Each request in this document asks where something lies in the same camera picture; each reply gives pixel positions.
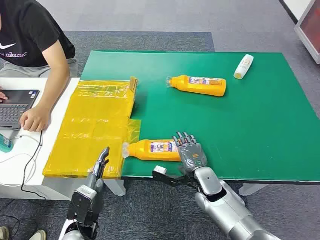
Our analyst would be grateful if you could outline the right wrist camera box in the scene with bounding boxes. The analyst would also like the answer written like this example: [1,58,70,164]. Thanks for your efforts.
[152,165,198,190]

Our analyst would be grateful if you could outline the person's right hand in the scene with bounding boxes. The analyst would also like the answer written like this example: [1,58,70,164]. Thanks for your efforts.
[0,86,9,104]

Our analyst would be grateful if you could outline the black laptop cable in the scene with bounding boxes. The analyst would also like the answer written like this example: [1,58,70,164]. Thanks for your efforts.
[20,130,48,201]

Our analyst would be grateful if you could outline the dark grey laptop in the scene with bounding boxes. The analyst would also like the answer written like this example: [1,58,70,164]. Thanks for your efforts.
[0,89,41,131]

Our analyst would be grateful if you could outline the green table mat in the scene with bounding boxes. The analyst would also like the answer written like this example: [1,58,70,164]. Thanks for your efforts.
[80,50,320,183]

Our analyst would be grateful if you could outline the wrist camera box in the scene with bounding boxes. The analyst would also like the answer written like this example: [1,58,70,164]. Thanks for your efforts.
[66,184,105,230]
[152,165,198,190]

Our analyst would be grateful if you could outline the white table leg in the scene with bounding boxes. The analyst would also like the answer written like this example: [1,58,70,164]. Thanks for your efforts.
[103,178,128,198]
[238,183,270,198]

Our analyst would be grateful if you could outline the small white bottle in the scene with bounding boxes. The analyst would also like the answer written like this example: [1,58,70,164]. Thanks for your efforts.
[233,54,254,80]

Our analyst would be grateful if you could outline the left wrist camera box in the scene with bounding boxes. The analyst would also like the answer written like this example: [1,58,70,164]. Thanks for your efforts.
[66,184,105,230]

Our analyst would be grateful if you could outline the person's left hand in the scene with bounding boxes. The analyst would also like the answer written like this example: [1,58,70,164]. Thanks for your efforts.
[19,107,51,133]

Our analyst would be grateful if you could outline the brown cardboard piece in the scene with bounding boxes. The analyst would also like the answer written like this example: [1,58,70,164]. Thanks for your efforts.
[128,76,139,101]

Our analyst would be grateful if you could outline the orange bottle with clear cap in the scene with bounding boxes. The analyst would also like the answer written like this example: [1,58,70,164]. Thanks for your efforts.
[122,139,183,163]
[166,74,227,98]

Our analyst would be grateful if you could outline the white cable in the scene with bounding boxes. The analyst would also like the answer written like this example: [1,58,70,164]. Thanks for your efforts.
[0,133,44,188]

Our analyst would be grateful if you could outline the white side table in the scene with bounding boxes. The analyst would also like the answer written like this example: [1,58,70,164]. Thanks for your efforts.
[0,77,81,202]

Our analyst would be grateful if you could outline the person's hand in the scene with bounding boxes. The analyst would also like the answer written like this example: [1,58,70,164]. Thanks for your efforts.
[19,107,51,133]
[0,86,9,104]

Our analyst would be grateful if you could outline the yellow plastic film sheet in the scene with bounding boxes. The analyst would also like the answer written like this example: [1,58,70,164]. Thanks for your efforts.
[42,79,142,180]

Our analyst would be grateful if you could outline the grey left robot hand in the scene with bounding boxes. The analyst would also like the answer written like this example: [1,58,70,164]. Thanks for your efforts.
[86,146,111,194]

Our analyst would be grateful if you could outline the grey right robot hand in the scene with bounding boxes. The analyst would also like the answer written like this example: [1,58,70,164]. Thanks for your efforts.
[171,131,208,174]

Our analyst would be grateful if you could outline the white framed panel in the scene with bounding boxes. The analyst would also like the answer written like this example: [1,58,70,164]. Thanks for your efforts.
[294,0,320,65]

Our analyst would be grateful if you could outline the person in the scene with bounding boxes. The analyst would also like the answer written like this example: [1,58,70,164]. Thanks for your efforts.
[0,0,76,133]

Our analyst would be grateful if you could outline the thin black floor cable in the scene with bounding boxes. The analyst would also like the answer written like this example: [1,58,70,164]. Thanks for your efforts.
[0,214,38,239]

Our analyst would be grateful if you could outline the teal plastic object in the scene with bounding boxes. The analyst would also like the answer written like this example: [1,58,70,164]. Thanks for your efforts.
[0,133,14,154]

